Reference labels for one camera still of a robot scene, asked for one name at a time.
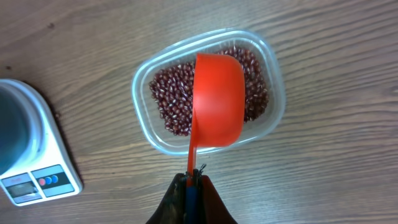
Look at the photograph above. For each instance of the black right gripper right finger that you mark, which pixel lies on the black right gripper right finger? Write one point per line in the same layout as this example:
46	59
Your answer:
210	207

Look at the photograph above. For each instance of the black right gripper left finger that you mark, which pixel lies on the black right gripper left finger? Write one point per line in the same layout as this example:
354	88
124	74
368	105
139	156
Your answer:
171	209

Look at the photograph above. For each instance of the red measuring scoop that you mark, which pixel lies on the red measuring scoop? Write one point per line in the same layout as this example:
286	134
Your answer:
217	114

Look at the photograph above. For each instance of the white digital kitchen scale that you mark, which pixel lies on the white digital kitchen scale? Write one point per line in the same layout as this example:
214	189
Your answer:
44	172

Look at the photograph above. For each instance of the teal plastic bowl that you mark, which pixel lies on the teal plastic bowl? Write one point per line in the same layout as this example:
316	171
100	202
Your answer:
15	131

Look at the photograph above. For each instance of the clear plastic food container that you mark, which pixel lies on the clear plastic food container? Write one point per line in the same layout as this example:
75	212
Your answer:
185	51

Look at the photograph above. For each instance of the red adzuki beans in container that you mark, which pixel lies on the red adzuki beans in container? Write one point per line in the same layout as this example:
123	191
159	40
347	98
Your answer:
172	90

